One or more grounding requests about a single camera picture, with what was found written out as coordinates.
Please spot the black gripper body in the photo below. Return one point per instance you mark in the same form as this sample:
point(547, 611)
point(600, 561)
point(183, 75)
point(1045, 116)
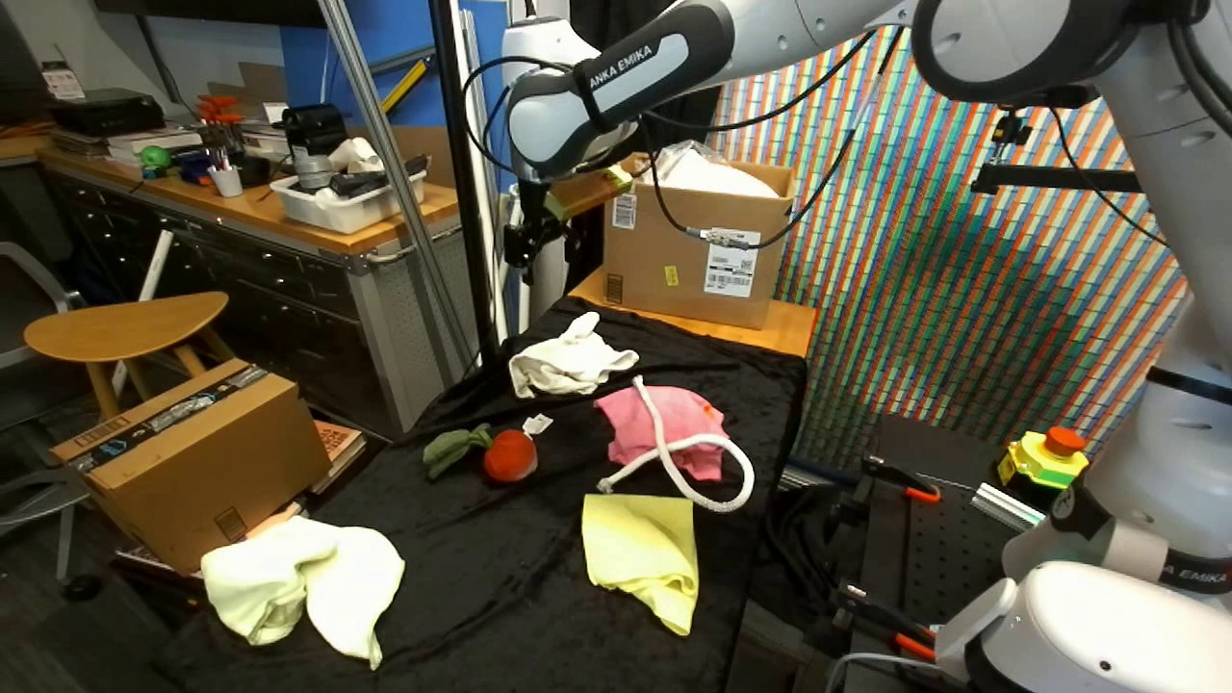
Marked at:
point(535, 232)

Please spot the white cloth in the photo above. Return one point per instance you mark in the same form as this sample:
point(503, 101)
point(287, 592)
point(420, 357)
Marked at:
point(562, 368)

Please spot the pale green cloth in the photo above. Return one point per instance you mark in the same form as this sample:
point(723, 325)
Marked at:
point(283, 578)

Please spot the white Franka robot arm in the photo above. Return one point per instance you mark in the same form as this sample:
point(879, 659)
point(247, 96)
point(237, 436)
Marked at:
point(618, 79)

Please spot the black curtain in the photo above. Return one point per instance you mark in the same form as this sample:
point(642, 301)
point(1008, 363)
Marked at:
point(587, 255)

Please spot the black stand pole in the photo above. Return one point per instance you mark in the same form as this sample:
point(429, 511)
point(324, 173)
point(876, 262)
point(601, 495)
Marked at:
point(461, 157)

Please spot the labelled cardboard box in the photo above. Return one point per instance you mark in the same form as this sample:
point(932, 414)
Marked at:
point(678, 274)

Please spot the silver tripod pole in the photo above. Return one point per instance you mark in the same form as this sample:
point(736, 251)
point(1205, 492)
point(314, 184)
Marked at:
point(386, 157)

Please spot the clear plastic bag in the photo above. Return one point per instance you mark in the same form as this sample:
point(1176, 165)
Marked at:
point(698, 174)

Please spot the small white paper scrap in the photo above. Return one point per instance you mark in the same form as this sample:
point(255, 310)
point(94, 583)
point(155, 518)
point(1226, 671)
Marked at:
point(537, 425)

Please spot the white plastic bin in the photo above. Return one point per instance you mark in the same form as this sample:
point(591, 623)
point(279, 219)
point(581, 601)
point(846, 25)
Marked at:
point(332, 210)

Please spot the pink cloth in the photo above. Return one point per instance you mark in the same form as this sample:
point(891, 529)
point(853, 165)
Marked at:
point(618, 431)

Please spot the red plush toy green leaves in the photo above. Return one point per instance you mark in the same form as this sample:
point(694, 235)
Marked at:
point(512, 457)

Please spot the black benchtop device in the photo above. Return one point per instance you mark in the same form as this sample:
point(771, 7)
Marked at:
point(314, 130)

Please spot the wooden side table top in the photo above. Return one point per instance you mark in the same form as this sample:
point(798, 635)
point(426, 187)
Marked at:
point(771, 333)

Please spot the wood topped workbench cabinet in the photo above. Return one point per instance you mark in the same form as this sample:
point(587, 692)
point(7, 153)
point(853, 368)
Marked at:
point(283, 294)

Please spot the yellow cloth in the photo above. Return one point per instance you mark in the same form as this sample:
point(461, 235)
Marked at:
point(637, 543)

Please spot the black table cloth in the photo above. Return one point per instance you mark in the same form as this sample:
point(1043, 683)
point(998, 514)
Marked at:
point(488, 592)

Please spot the iridescent backdrop sheet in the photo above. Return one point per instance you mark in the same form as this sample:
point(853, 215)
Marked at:
point(927, 255)

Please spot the cardboard box black tape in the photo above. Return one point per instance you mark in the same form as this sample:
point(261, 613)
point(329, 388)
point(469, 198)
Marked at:
point(196, 477)

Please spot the wooden stool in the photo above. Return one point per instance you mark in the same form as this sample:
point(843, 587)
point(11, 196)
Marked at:
point(121, 328)

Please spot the black equipment case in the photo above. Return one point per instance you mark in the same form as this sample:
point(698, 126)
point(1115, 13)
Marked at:
point(111, 114)

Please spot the aluminium extrusion bar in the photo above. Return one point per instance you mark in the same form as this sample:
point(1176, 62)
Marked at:
point(1008, 505)

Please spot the yellow red emergency stop button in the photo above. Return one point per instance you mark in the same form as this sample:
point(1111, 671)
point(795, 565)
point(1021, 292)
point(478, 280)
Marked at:
point(1043, 460)

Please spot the tan wrist mount piece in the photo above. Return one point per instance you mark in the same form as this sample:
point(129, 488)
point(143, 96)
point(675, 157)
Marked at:
point(600, 187)

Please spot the blue wall panel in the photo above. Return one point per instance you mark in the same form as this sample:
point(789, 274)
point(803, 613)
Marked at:
point(320, 62)

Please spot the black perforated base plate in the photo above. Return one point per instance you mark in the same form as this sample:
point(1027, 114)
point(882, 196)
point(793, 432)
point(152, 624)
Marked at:
point(927, 551)

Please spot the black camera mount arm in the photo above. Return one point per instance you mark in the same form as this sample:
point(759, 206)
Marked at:
point(1054, 180)

